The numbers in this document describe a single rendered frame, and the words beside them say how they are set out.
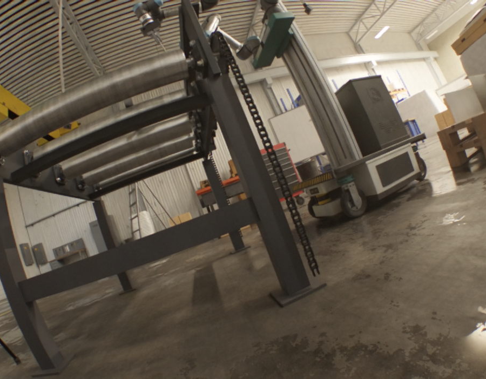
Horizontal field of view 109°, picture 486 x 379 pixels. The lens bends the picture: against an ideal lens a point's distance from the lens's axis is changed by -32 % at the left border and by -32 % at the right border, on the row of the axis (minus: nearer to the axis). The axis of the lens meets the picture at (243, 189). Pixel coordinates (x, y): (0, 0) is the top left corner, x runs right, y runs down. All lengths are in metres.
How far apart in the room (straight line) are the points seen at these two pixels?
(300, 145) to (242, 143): 5.18
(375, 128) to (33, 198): 14.07
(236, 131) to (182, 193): 10.72
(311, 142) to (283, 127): 0.74
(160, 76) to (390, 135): 1.49
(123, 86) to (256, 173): 0.52
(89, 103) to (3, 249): 0.59
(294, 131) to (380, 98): 4.23
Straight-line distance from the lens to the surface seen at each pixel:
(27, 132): 1.02
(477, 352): 0.46
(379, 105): 1.90
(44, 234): 13.89
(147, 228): 9.43
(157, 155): 1.70
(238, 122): 0.80
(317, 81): 1.87
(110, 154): 1.46
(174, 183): 11.54
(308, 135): 5.97
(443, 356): 0.46
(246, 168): 0.76
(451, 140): 2.02
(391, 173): 1.68
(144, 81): 0.89
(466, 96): 2.37
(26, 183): 1.32
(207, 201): 6.38
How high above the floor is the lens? 0.33
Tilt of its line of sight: 3 degrees up
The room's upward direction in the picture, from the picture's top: 21 degrees counter-clockwise
